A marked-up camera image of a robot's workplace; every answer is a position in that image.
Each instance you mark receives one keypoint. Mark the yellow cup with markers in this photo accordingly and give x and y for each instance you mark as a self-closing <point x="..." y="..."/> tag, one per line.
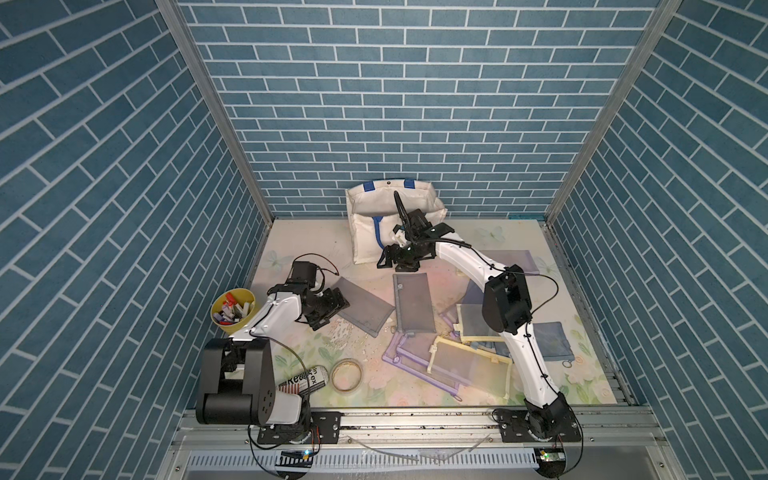
<point x="233" y="309"/>

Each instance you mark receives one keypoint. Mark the clear tape roll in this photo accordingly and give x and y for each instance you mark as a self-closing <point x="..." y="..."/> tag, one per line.
<point x="346" y="376"/>

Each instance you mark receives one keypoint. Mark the blue mesh pouch right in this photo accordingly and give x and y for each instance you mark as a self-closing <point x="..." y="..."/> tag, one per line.
<point x="553" y="342"/>

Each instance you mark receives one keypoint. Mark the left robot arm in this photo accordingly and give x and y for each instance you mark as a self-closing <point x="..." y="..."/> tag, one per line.
<point x="237" y="384"/>

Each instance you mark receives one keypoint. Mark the yellow trimmed mesh pouch lower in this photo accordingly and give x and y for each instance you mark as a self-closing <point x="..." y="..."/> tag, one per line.
<point x="480" y="369"/>

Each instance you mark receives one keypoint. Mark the yellow trimmed mesh pouch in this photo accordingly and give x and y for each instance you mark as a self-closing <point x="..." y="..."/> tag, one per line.
<point x="472" y="327"/>
<point x="480" y="369"/>

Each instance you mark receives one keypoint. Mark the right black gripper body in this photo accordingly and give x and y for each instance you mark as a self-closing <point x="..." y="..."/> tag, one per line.
<point x="406" y="259"/>

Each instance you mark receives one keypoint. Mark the grey mesh pouch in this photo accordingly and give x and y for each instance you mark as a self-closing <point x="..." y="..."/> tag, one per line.
<point x="366" y="311"/>
<point x="413" y="305"/>

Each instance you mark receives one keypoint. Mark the yellow trimmed mesh pouch middle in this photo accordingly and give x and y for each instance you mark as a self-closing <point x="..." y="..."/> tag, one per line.
<point x="472" y="327"/>

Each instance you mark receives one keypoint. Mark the white canvas tote bag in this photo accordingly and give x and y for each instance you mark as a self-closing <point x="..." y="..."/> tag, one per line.
<point x="372" y="213"/>

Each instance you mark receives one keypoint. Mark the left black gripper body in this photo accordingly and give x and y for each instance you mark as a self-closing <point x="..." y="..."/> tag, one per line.
<point x="324" y="305"/>

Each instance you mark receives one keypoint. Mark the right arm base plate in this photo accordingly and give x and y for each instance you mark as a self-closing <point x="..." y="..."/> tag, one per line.
<point x="521" y="425"/>

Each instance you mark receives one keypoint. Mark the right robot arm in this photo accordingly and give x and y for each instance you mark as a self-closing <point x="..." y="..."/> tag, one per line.
<point x="507" y="309"/>

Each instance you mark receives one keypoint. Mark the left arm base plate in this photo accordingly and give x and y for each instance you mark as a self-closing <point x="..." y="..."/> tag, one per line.
<point x="324" y="425"/>

